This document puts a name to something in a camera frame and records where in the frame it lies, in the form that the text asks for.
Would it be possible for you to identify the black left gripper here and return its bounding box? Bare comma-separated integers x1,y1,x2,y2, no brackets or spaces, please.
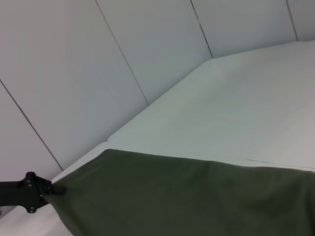
0,171,66,214

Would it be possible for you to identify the dark green shirt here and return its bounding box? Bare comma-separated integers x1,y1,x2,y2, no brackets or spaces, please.
50,148,315,236

